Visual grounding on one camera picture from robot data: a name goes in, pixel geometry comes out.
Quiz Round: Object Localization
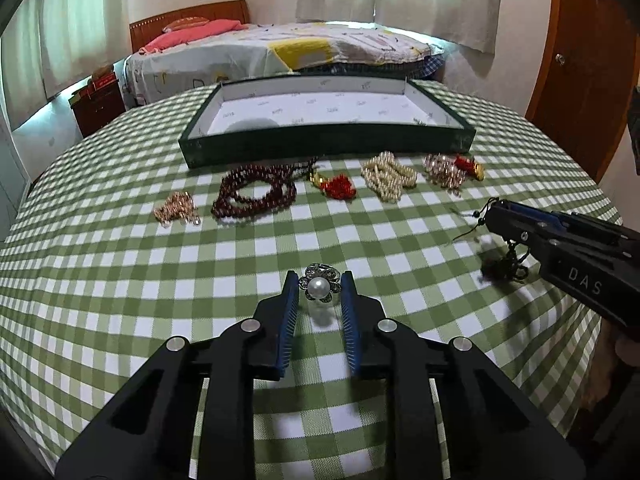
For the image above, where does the rose gold bead bracelet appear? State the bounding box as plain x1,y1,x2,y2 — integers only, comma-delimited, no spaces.
154,192,202,228

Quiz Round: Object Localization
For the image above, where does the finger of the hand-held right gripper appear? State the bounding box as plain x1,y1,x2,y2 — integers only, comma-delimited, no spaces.
525,207,640,247
484,201,552,266

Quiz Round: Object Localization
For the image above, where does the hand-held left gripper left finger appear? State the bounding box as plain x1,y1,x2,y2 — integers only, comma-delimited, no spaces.
55,270,301,480

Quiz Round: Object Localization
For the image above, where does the small patterned cushion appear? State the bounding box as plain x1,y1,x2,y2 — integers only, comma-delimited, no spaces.
167,16,210,32

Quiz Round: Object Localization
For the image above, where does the wooden door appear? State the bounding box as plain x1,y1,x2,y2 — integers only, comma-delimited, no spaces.
525,0,640,186

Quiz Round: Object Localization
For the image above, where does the wooden headboard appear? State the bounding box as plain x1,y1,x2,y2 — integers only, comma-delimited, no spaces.
129,0,251,53

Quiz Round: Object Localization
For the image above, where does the green white checked tablecloth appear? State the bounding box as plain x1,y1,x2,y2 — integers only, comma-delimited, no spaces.
0,77,623,480

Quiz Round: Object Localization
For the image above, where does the pink pillow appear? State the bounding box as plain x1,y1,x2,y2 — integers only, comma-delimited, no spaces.
140,19,241,55

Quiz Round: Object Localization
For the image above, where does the white pearl necklace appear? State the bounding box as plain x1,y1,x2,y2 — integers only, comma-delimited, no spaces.
361,151,418,204

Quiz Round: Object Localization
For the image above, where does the frosted glass wardrobe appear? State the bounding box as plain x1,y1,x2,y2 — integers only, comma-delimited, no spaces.
0,125,28,236

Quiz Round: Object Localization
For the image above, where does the red knot gold charm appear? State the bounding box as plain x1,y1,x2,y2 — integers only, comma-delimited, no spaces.
307,170,357,202
454,155,486,182

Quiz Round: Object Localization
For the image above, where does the bed with patterned sheet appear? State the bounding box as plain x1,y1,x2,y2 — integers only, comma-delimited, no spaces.
122,21,446,108

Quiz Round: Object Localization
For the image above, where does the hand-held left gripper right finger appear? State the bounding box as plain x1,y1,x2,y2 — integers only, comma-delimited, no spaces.
340,270,586,480

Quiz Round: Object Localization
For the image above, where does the red box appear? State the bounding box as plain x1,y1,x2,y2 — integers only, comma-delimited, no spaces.
82,72,118,93

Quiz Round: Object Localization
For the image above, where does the dark pendant black cord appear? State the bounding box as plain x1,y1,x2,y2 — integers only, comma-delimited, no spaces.
452,199,531,283

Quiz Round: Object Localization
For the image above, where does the dark red bead necklace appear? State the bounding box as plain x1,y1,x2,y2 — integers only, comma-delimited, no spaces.
211,157,321,222

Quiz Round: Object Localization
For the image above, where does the crystal bead bracelet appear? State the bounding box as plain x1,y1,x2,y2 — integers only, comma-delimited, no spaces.
423,153,466,192

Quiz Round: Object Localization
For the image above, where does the dark wooden nightstand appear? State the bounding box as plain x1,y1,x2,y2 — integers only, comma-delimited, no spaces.
68,72,127,138

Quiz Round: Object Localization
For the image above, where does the pearl flower ring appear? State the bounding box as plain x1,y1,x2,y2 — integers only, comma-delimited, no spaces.
298,263,342,303

